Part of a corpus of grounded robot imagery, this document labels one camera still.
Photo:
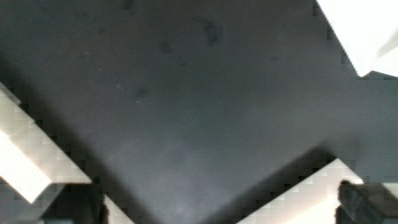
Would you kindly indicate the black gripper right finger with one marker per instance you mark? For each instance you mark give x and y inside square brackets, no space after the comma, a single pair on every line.
[369,203]

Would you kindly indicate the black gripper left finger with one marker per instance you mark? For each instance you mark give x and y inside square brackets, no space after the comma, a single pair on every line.
[77,207]

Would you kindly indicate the white drawer cabinet box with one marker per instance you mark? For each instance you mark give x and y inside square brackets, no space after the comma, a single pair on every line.
[305,205]

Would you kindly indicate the white front fence rail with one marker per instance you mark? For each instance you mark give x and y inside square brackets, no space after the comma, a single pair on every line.
[35,162]

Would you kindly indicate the white fence rail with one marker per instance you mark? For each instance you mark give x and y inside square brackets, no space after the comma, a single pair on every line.
[35,162]
[364,20]

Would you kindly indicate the white right fence rail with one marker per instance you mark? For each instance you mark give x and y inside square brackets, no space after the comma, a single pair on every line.
[364,20]

